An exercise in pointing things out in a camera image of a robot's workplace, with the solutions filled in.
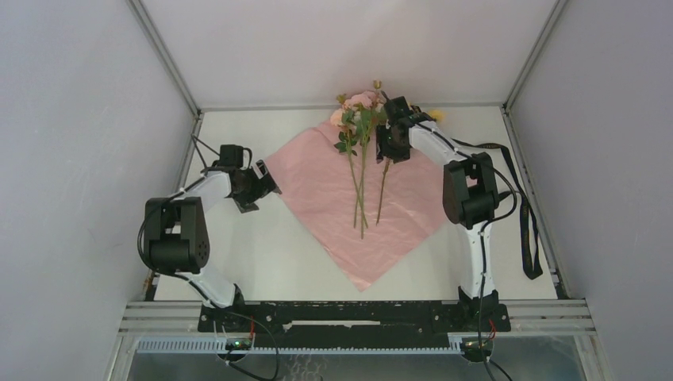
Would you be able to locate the pink fake flower stem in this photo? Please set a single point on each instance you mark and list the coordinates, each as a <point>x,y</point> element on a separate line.
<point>371,116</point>
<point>347,120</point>

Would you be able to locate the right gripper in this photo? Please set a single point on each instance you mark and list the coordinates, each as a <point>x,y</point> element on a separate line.
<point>383,148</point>

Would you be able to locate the yellow fake flower stem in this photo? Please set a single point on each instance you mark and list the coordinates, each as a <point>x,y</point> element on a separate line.
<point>381,158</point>
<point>437,115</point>

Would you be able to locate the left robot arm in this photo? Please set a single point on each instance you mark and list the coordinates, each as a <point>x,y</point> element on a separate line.
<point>173,239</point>

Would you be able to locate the pink purple wrapping paper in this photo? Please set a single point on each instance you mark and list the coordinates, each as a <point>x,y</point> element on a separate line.
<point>317,187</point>

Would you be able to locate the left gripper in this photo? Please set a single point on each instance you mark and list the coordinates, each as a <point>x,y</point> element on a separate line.
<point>264,186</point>

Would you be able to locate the white cable duct rail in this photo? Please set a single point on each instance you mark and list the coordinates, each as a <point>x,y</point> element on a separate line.
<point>211,345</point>

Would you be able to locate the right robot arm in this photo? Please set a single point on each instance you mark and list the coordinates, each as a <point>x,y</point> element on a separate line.
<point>470,194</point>

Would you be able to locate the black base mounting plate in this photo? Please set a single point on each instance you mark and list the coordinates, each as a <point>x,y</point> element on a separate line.
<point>322,323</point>

